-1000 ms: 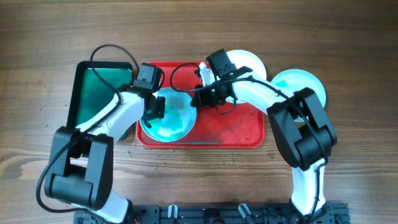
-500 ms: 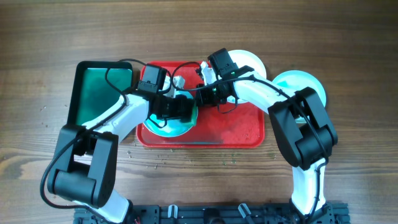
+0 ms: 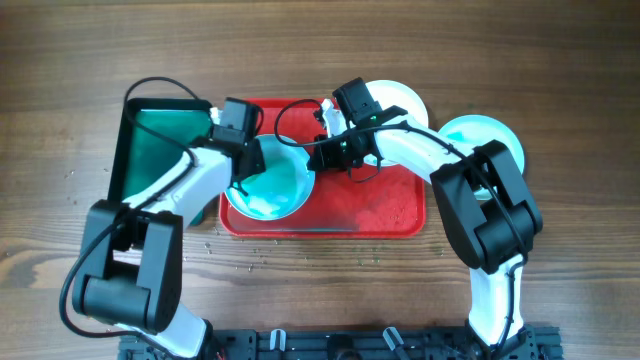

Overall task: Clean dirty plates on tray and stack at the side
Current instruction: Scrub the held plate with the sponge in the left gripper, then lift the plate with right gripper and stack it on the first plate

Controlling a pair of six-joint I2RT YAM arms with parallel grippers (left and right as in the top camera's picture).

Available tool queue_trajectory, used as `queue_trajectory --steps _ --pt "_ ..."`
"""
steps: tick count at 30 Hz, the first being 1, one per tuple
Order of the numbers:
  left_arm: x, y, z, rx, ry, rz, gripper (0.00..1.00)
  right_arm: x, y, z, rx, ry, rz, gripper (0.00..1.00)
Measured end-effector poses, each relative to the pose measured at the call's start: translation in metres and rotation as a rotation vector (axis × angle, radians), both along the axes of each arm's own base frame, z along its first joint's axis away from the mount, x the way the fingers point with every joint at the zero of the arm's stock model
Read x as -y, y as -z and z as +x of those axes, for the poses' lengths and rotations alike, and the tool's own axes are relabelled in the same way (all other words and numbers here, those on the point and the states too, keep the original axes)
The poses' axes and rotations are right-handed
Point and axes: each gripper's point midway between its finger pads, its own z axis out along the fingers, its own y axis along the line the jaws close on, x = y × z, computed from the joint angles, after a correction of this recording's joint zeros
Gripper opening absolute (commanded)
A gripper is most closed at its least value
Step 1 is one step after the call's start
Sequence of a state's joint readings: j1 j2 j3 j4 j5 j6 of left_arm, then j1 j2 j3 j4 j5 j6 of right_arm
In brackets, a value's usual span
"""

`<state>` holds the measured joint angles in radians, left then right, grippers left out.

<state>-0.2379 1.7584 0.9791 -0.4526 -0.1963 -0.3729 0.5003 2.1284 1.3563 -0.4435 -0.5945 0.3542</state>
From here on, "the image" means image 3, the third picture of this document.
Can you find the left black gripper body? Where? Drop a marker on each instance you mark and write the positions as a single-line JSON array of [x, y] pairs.
[[257, 163]]

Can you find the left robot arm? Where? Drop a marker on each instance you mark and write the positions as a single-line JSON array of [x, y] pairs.
[[129, 270]]

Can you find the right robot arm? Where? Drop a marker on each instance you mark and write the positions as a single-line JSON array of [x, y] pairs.
[[489, 215]]

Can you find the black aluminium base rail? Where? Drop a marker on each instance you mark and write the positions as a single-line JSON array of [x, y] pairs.
[[432, 343]]

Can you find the red plastic tray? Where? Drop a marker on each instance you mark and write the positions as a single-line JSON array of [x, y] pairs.
[[370, 203]]

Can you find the dark green plastic tray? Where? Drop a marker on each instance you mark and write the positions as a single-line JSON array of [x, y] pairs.
[[140, 158]]

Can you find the white plate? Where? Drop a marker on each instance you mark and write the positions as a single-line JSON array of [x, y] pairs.
[[281, 189], [391, 113], [472, 131]]

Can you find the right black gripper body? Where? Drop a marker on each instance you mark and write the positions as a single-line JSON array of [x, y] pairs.
[[339, 154]]

